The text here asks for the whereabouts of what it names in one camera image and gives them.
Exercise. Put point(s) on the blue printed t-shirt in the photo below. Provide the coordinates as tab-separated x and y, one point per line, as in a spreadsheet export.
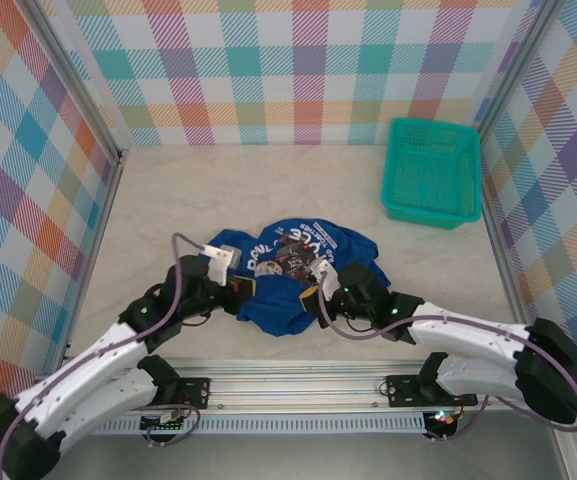
278	305

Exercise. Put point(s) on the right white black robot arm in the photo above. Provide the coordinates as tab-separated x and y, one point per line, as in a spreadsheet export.
468	330

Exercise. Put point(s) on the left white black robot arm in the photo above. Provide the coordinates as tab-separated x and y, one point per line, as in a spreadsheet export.
83	380

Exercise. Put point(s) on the small green circuit board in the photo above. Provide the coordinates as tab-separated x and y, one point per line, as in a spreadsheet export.
163	427

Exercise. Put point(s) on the teal plastic mesh basket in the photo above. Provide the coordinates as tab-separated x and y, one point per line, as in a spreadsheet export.
433	170

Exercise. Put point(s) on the small lit controller board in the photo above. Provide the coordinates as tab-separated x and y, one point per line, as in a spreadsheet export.
443	419

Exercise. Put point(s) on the aluminium mounting rail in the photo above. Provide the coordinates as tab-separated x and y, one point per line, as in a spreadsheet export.
293	390

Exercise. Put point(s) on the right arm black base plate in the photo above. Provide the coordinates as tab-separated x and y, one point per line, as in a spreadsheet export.
403	390

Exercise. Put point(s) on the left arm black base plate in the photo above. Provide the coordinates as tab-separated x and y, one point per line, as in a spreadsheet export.
195	392

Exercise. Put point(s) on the aluminium table side rail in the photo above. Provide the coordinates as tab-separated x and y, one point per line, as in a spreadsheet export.
505	250
98	240

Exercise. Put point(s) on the aluminium frame post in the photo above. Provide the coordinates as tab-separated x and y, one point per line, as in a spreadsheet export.
513	75
78	85

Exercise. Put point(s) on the aluminium frame leg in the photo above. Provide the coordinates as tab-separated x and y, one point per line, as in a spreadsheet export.
568	455

